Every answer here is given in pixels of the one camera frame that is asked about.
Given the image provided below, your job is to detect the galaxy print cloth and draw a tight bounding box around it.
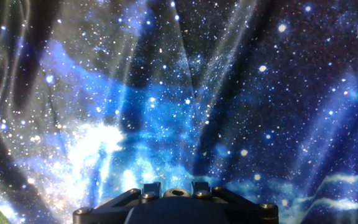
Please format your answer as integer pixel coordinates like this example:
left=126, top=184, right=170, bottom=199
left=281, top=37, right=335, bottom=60
left=0, top=0, right=358, bottom=224

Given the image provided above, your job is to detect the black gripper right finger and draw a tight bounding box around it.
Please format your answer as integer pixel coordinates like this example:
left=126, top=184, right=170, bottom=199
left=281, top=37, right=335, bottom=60
left=191, top=182, right=279, bottom=224

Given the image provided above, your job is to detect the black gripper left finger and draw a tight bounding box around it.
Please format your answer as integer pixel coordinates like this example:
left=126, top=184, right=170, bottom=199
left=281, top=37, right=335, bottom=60
left=72, top=182, right=162, bottom=224

